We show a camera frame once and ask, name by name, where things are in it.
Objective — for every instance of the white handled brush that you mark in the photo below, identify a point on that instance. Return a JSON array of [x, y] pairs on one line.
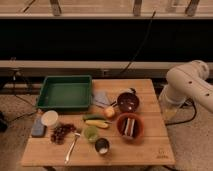
[[129, 90]]

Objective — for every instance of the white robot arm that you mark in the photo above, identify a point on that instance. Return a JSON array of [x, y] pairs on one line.
[[186, 81]]

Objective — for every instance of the small green cup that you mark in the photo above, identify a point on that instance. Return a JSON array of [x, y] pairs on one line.
[[91, 133]]

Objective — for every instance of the metal cup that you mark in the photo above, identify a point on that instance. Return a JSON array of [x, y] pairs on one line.
[[102, 146]]

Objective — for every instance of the white paper cup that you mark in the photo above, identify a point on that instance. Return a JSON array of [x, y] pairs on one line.
[[50, 119]]

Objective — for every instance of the grey folded cloth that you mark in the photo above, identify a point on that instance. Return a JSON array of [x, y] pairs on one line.
[[100, 99]]

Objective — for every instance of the yellow apple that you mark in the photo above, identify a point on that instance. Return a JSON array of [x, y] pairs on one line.
[[109, 112]]

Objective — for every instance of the dark brown bowl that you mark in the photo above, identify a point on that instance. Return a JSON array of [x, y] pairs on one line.
[[128, 102]]

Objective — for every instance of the green cucumber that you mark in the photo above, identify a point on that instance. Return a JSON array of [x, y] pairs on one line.
[[93, 117]]

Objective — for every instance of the yellow banana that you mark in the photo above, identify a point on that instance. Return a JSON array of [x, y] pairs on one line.
[[97, 123]]

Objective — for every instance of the green plastic tray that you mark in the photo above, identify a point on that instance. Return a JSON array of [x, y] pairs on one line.
[[66, 93]]

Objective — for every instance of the orange bowl with contents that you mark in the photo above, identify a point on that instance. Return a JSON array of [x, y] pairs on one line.
[[130, 126]]

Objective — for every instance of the bunch of dark grapes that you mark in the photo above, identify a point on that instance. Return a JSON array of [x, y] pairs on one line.
[[59, 133]]

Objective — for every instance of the blue sponge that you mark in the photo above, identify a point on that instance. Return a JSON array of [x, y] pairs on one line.
[[38, 129]]

